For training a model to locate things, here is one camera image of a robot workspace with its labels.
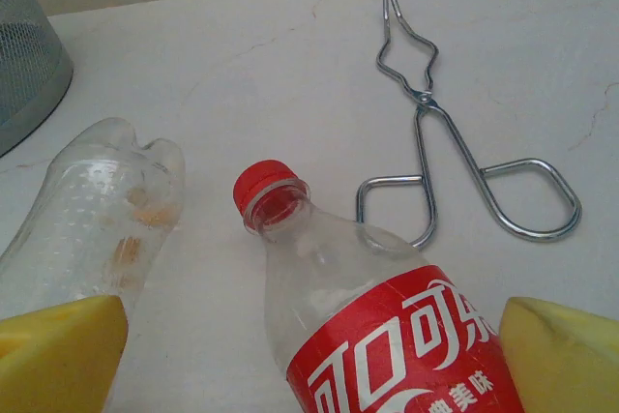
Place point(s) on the cola bottle with orange residue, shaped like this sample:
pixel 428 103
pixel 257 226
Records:
pixel 87 200

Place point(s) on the red-cap cola bottle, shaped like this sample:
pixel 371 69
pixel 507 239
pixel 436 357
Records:
pixel 338 287

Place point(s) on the grey metal mesh bin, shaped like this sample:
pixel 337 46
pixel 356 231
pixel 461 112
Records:
pixel 24 45

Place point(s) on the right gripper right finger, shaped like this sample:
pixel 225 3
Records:
pixel 566 364

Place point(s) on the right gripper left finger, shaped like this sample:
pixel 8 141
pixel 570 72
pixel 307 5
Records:
pixel 58 360

